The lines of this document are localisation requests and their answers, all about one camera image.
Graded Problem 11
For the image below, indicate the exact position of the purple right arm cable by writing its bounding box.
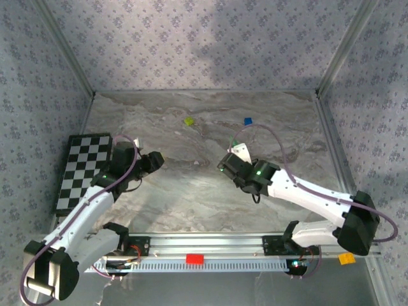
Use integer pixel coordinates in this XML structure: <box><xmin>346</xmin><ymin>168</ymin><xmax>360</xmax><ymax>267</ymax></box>
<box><xmin>228</xmin><ymin>124</ymin><xmax>399</xmax><ymax>281</ymax></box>

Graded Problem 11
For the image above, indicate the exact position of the thin aluminium rear rail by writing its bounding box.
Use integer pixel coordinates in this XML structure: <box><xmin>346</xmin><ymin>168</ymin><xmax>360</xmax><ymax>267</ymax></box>
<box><xmin>94</xmin><ymin>88</ymin><xmax>319</xmax><ymax>95</ymax></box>

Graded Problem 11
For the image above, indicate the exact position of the orange toy brick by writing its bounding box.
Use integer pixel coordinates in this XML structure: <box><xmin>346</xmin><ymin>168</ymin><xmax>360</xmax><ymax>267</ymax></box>
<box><xmin>338</xmin><ymin>252</ymin><xmax>356</xmax><ymax>266</ymax></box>

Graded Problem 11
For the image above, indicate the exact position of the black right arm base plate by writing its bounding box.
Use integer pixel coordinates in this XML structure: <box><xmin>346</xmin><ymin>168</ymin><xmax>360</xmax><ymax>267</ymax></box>
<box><xmin>262</xmin><ymin>235</ymin><xmax>321</xmax><ymax>256</ymax></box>

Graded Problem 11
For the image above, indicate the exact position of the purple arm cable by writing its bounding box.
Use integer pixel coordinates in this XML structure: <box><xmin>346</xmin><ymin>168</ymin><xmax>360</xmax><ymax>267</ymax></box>
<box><xmin>228</xmin><ymin>124</ymin><xmax>399</xmax><ymax>281</ymax></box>
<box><xmin>18</xmin><ymin>133</ymin><xmax>140</xmax><ymax>306</ymax></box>

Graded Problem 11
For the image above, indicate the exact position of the black and white checkerboard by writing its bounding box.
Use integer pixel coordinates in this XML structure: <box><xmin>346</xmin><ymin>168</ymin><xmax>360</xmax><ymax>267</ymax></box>
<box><xmin>54</xmin><ymin>133</ymin><xmax>113</xmax><ymax>215</ymax></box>

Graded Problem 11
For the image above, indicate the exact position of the long aluminium mounting rail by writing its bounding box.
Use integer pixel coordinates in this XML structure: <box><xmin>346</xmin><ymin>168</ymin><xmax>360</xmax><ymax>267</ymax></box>
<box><xmin>35</xmin><ymin>232</ymin><xmax>383</xmax><ymax>258</ymax></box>

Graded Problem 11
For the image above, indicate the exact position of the aluminium corner post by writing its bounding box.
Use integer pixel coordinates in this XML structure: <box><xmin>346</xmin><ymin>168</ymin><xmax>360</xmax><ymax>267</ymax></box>
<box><xmin>317</xmin><ymin>0</ymin><xmax>380</xmax><ymax>98</ymax></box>
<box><xmin>33</xmin><ymin>0</ymin><xmax>96</xmax><ymax>98</ymax></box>

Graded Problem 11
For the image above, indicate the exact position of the white slotted cable duct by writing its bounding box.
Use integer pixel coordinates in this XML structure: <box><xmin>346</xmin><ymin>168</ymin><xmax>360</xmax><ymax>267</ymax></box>
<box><xmin>84</xmin><ymin>257</ymin><xmax>289</xmax><ymax>273</ymax></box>

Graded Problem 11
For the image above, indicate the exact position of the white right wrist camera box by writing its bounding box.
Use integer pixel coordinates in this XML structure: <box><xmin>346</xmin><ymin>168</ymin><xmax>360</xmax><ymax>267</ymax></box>
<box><xmin>229</xmin><ymin>142</ymin><xmax>252</xmax><ymax>163</ymax></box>

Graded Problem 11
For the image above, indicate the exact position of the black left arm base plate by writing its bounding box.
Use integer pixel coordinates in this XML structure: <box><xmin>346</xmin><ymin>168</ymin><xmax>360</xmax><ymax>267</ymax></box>
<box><xmin>120</xmin><ymin>236</ymin><xmax>151</xmax><ymax>256</ymax></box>

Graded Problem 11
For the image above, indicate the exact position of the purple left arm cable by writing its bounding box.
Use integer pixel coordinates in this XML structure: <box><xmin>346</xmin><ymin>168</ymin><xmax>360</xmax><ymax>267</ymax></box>
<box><xmin>18</xmin><ymin>133</ymin><xmax>140</xmax><ymax>306</ymax></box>

